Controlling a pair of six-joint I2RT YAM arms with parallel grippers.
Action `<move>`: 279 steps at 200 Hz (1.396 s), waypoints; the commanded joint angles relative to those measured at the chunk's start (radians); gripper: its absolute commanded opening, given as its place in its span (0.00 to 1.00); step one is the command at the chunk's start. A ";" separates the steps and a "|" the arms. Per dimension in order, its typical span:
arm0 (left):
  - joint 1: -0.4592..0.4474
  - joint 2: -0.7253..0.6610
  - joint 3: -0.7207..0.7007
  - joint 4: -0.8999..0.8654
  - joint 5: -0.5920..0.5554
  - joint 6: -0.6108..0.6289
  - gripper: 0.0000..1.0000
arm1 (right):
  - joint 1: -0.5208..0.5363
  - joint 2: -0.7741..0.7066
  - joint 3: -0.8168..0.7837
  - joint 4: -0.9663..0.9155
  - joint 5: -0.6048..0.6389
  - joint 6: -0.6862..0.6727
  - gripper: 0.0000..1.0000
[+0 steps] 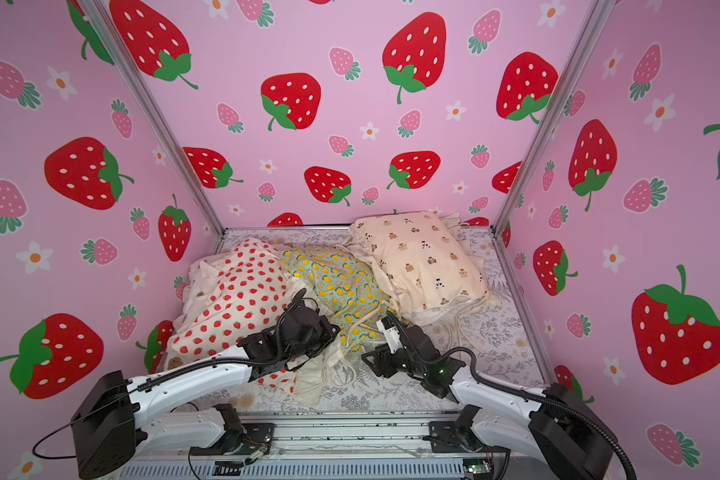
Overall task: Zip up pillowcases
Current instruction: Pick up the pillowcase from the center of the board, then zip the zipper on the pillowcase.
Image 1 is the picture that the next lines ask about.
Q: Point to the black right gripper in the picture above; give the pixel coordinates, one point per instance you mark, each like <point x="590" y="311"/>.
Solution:
<point x="381" y="358"/>

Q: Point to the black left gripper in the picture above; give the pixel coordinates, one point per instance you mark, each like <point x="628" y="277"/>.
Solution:
<point x="323" y="326"/>

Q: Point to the yellow lemon print pillow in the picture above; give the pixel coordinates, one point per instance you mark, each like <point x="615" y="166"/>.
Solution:
<point x="346" y="290"/>

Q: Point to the red strawberry print pillow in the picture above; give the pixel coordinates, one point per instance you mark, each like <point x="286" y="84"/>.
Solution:
<point x="234" y="306"/>

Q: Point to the cream bear print pillow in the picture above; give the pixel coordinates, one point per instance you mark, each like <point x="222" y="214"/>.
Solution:
<point x="204" y="288"/>

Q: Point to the beige animal print pillow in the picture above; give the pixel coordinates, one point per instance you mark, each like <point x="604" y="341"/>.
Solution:
<point x="419" y="261"/>

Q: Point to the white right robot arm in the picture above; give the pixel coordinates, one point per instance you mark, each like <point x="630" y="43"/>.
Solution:
<point x="553" y="425"/>

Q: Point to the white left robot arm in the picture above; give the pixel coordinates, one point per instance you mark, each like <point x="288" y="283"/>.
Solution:
<point x="122" y="418"/>

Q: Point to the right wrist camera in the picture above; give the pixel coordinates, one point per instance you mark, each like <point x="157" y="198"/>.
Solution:
<point x="391" y="335"/>

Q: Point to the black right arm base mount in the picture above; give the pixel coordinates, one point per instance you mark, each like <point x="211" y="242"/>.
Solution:
<point x="456" y="436"/>

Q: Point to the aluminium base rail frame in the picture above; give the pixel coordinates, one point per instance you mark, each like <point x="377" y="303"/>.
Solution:
<point x="366" y="445"/>

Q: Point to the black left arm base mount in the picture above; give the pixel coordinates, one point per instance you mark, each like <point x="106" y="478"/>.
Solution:
<point x="238" y="437"/>

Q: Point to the aluminium frame corner post left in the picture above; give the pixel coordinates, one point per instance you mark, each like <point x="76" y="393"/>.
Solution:
<point x="105" y="28"/>

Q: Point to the aluminium frame corner post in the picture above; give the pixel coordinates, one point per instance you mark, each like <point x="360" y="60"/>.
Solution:
<point x="105" y="28"/>
<point x="587" y="39"/>

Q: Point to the aluminium frame corner post right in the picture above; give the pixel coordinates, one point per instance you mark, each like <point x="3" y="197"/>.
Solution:
<point x="587" y="39"/>

